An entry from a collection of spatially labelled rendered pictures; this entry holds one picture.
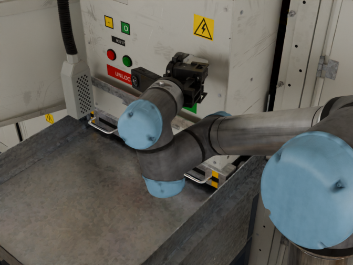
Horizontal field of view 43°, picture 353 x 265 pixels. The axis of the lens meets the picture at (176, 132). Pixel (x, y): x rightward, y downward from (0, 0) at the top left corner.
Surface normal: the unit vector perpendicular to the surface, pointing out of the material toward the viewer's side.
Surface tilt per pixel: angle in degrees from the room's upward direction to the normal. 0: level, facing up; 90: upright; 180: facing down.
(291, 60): 90
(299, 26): 90
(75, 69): 90
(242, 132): 71
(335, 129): 11
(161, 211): 0
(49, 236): 0
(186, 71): 83
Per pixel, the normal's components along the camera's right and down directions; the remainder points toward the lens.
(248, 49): 0.78, 0.38
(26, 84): 0.50, 0.52
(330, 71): -0.62, 0.47
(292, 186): -0.76, 0.30
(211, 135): -0.84, 0.00
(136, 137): -0.34, 0.46
